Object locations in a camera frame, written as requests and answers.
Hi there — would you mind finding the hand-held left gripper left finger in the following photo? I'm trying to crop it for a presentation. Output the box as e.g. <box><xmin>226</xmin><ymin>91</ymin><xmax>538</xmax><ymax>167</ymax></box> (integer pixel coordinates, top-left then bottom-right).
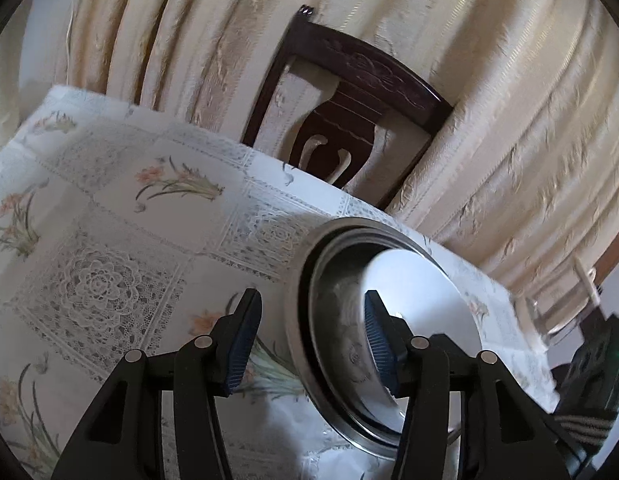
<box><xmin>50</xmin><ymin>288</ymin><xmax>263</xmax><ymax>480</ymax></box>

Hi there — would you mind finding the beige curtain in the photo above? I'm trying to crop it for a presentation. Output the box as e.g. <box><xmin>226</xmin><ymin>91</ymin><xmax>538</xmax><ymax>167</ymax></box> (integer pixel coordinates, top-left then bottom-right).
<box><xmin>54</xmin><ymin>0</ymin><xmax>619</xmax><ymax>306</ymax></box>

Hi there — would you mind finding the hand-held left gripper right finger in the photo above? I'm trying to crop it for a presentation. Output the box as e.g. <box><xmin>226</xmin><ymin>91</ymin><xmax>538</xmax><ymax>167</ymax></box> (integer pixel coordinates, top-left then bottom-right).
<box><xmin>363</xmin><ymin>290</ymin><xmax>580</xmax><ymax>480</ymax></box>

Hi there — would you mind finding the large steel bowl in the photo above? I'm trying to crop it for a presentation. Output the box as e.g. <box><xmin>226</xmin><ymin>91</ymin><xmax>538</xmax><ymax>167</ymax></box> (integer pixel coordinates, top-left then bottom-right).
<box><xmin>286</xmin><ymin>217</ymin><xmax>483</xmax><ymax>461</ymax></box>

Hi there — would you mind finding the white wall cable with plug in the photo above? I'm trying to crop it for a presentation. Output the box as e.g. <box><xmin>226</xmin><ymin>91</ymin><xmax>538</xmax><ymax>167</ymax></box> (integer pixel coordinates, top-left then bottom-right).
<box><xmin>64</xmin><ymin>0</ymin><xmax>86</xmax><ymax>83</ymax></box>

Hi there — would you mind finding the glass electric kettle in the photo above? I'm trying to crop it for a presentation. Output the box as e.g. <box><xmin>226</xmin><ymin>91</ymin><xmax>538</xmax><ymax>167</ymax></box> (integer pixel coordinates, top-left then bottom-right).
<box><xmin>527</xmin><ymin>255</ymin><xmax>605</xmax><ymax>346</ymax></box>

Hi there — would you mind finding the carved dark wooden chair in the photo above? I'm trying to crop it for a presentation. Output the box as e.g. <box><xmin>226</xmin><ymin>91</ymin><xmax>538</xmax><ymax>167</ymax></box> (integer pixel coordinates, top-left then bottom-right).
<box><xmin>240</xmin><ymin>5</ymin><xmax>454</xmax><ymax>211</ymax></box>

